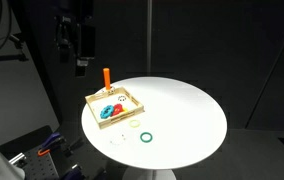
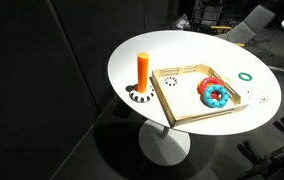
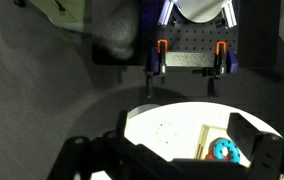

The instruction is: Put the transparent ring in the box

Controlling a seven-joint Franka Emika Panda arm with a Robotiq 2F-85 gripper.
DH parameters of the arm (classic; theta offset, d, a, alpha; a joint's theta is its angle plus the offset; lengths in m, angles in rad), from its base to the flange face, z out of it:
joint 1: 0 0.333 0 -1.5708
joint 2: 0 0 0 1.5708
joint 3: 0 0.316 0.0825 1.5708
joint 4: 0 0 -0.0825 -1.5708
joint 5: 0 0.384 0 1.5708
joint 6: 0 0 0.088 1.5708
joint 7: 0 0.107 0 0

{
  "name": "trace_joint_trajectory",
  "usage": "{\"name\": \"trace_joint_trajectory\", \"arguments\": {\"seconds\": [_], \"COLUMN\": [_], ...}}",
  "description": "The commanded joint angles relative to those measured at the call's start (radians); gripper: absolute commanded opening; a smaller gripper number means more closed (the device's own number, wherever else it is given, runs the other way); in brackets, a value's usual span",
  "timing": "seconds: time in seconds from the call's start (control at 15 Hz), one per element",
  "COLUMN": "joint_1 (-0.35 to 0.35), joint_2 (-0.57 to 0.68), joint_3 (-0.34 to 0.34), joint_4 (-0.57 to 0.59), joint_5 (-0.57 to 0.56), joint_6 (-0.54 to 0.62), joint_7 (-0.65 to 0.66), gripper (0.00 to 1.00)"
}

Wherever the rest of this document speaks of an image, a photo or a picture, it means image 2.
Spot grey chair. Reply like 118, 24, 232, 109
215, 4, 277, 48

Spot orange cylinder peg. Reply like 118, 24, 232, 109
136, 51, 150, 94

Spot red ring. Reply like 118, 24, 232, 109
197, 76, 226, 98

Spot wooden box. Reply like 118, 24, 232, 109
150, 63, 250, 128

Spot black white striped ring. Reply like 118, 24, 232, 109
129, 83, 156, 104

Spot robot mount with clamps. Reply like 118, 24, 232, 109
236, 116, 284, 180

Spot transparent ring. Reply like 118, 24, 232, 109
247, 89, 269, 105

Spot white table pedestal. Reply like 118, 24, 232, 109
138, 119, 192, 167

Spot green ring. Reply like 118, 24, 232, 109
237, 71, 253, 82

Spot dark metal frame cart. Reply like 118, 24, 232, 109
171, 0, 234, 34

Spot small black dotted ring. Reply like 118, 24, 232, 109
164, 76, 179, 87

